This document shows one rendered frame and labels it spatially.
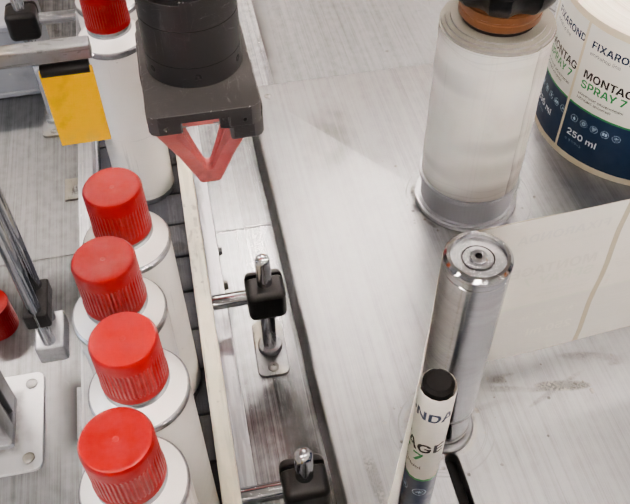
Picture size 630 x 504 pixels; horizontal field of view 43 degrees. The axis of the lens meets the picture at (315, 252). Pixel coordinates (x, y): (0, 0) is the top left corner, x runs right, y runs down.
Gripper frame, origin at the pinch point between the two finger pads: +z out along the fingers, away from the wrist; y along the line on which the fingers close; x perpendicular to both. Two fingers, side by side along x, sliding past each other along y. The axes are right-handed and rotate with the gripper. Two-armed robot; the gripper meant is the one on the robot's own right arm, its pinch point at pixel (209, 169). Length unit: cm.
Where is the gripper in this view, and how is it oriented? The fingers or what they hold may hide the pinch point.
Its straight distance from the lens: 55.5
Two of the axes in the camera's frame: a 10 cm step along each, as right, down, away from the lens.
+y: -2.1, -7.4, 6.4
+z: 0.0, 6.5, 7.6
